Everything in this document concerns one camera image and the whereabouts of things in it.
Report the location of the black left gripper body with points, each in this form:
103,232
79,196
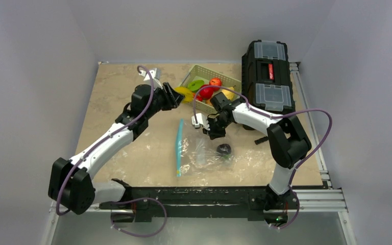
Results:
162,100

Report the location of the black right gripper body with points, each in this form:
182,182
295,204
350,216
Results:
214,127

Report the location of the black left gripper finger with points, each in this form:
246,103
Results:
175,103
171,93

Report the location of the green yellow fake mango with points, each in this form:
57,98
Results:
187,93

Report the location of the dark purple fake fruit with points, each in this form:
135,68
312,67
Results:
224,150

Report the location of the red fake apple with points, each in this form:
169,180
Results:
206,93

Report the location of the yellow fake lemon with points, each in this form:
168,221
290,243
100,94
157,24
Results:
229,93

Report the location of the clear zip bag blue seal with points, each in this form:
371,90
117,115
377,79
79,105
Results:
196,153

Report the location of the red orange fake tomato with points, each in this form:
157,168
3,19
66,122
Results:
199,98

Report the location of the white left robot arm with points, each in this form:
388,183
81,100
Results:
71,183

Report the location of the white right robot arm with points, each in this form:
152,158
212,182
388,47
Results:
288,141

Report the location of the green perforated plastic basket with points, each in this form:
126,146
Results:
201,73

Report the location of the black toolbox clear lids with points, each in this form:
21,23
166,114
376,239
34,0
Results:
265,77

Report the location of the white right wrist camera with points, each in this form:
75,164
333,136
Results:
200,121

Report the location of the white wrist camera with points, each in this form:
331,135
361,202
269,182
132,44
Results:
200,121
153,74

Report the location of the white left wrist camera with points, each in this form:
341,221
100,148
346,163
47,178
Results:
153,74

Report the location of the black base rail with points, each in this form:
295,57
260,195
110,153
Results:
254,203

